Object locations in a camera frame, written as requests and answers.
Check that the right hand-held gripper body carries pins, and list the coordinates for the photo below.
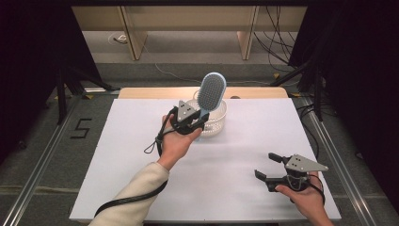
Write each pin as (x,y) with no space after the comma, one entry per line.
(295,174)

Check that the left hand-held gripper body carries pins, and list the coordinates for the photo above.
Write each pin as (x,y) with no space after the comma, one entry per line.
(185,117)

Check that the white slotted plastic basket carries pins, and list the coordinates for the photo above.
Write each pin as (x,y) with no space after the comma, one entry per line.
(216,121)

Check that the light blue hairbrush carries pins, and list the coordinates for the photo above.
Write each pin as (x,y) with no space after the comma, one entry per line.
(211,91)

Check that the person's right hand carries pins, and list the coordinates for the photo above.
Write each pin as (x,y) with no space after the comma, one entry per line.
(306,199)

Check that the person's left hand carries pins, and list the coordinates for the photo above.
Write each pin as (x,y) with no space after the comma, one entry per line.
(177,146)

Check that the white table board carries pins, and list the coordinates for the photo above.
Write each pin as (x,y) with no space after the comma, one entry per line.
(219,175)

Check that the light wooden table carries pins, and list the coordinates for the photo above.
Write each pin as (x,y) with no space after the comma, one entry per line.
(251,92)

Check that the black metal stand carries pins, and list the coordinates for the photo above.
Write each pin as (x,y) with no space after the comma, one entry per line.
(318,94)
(61,94)

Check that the beige desk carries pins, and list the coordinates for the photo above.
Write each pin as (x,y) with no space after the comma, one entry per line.
(188,19)

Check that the round white floor socket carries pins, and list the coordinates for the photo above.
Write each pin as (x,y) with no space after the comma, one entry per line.
(118,38)

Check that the black curtain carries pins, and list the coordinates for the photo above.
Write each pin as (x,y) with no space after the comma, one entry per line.
(360,78)
(31,62)

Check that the metal floor rail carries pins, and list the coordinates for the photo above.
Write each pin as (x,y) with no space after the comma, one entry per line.
(37,175)
(342,169)

